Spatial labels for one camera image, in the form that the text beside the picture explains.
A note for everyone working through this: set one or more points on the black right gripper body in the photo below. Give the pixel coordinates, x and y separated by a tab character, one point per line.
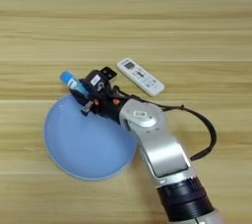
105	105

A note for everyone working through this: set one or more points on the blue glue stick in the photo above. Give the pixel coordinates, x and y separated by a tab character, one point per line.
69	79

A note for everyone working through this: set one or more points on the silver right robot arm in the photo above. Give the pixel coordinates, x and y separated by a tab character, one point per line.
164	149

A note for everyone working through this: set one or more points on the black box with white label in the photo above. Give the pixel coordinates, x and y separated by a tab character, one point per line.
95	80

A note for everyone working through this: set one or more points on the light blue round plate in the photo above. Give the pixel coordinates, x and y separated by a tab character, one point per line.
88	142

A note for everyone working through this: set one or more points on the white remote control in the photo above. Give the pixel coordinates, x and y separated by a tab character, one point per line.
141	76

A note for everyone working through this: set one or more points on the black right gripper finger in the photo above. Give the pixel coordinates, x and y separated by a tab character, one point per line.
79	98
84	82

